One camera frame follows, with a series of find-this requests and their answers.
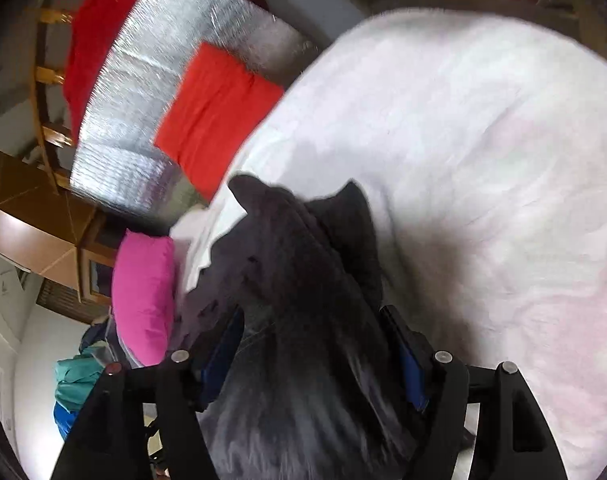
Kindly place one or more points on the red cloth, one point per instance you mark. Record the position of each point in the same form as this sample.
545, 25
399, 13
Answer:
96, 35

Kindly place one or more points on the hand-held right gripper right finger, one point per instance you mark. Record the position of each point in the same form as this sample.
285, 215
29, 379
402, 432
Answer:
411, 360

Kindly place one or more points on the silver foil insulation board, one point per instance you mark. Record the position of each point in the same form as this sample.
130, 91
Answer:
133, 85

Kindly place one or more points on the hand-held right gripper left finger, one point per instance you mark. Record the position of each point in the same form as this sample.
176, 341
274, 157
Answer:
223, 345

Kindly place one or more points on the red pillow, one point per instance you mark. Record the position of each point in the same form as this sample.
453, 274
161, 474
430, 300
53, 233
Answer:
213, 110

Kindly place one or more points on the white bed sheet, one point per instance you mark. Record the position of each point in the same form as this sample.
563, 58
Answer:
458, 160

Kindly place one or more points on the wooden cabinet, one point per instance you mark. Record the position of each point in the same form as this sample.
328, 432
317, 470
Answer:
96, 260

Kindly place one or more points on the pink pillow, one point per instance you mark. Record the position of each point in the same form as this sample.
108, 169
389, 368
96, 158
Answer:
143, 295

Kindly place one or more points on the teal garment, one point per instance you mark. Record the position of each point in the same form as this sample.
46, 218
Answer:
76, 380

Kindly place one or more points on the wooden stair railing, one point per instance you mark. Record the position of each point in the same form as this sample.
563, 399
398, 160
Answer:
51, 75

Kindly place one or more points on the black quilted jacket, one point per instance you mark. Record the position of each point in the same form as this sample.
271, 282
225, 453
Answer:
293, 310

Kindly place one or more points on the wooden column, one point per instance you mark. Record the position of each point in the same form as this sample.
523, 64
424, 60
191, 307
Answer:
28, 230

